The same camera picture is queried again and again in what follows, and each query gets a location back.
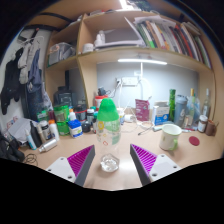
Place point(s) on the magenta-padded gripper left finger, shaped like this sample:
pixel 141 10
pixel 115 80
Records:
pixel 78 160

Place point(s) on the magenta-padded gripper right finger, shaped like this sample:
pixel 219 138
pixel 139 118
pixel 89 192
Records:
pixel 146 159

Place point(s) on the clear bottle with green cap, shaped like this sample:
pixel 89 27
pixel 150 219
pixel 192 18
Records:
pixel 108 130

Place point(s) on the blue and white bottle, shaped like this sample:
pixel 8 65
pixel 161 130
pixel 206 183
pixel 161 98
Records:
pixel 75 128

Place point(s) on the silver spray can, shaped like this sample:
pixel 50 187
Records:
pixel 48 146

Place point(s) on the light blue hairbrush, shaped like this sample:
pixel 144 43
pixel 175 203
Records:
pixel 158 128

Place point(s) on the white bottle with orange cap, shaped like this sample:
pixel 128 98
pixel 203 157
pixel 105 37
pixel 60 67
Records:
pixel 54 130

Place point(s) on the green canister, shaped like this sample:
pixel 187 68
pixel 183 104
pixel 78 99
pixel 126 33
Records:
pixel 61 116

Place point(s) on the white and blue carton box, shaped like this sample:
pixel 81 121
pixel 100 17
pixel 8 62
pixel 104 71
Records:
pixel 161 115

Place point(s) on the magenta pouch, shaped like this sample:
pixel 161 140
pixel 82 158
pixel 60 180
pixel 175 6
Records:
pixel 142 110

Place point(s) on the flat round red coaster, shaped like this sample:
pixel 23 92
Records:
pixel 194 140

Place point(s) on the grey shaker bottle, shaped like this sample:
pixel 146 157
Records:
pixel 180 111

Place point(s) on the white container with red label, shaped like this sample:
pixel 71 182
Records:
pixel 99 101

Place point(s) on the black device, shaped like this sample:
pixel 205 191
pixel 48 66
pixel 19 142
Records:
pixel 65 98

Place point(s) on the clear bottle with gold cap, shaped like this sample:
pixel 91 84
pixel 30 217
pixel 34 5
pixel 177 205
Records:
pixel 192 110

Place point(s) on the blue pack in plastic bag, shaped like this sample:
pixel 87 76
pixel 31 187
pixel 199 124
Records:
pixel 197 106

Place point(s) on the blue hanging garment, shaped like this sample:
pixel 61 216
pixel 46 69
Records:
pixel 35 90

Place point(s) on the wooden shelf unit with books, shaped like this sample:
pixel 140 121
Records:
pixel 87 66

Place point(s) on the white LED light bar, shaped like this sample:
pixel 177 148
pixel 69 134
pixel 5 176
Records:
pixel 141 61

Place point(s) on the black hanging garment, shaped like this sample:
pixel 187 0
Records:
pixel 10 83

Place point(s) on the grey hanging garment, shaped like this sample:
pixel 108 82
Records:
pixel 25 63

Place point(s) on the white wall socket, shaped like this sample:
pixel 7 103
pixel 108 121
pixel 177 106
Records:
pixel 129 81

